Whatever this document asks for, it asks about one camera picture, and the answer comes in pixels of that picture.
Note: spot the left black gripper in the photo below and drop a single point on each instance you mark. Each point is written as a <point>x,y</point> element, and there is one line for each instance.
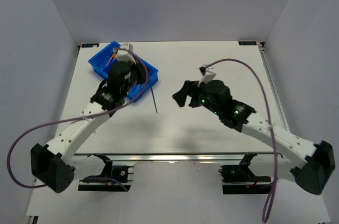
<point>141,72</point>

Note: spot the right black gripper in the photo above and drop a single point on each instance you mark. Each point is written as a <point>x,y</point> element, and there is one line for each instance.
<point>180,97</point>

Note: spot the orange spoon large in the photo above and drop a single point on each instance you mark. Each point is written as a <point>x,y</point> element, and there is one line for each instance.
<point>111,58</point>

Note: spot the dark green chopstick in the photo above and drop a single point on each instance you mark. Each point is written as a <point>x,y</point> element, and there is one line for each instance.
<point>153,96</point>

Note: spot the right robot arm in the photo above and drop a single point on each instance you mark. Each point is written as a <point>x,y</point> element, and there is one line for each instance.
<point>311,164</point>

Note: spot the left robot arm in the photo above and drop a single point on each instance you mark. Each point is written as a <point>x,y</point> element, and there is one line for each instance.
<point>55,163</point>

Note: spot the blue divided plastic tray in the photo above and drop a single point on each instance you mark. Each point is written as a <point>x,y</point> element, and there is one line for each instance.
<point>99,61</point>

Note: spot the right table logo sticker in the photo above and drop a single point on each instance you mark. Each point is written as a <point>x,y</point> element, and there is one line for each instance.
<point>247,43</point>

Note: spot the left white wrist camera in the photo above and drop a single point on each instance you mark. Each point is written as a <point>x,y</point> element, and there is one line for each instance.
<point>123,53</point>

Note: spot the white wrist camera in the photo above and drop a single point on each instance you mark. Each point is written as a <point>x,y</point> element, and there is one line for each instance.
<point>208,73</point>
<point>123,53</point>

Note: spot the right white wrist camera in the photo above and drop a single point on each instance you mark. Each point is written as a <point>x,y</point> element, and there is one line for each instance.
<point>208,73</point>

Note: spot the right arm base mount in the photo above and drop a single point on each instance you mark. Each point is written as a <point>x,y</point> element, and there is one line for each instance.
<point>239,179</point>

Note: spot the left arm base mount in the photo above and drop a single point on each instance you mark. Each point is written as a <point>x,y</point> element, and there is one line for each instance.
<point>112,177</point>

